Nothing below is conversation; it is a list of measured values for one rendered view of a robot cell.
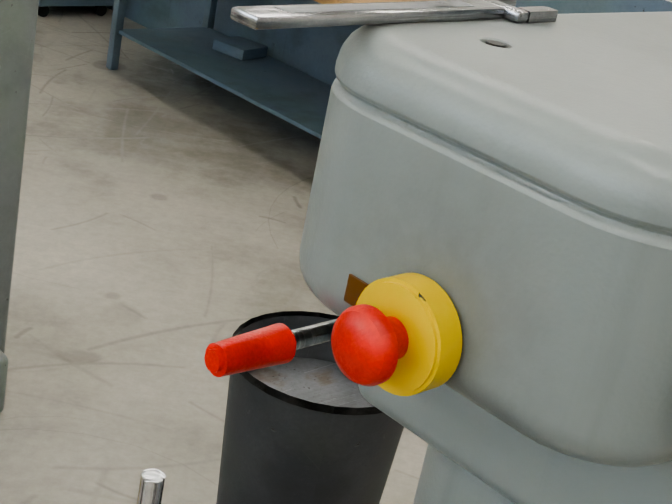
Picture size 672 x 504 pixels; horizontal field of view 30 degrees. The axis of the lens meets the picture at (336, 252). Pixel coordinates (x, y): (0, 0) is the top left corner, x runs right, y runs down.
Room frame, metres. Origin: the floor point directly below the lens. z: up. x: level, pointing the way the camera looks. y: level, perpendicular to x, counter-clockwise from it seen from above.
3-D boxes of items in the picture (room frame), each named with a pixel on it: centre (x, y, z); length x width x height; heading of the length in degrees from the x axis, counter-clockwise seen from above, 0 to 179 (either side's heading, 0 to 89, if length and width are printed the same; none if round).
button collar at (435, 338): (0.57, -0.04, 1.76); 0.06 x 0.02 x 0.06; 48
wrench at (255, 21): (0.69, -0.01, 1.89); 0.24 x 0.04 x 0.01; 140
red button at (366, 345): (0.55, -0.03, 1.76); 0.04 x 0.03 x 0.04; 48
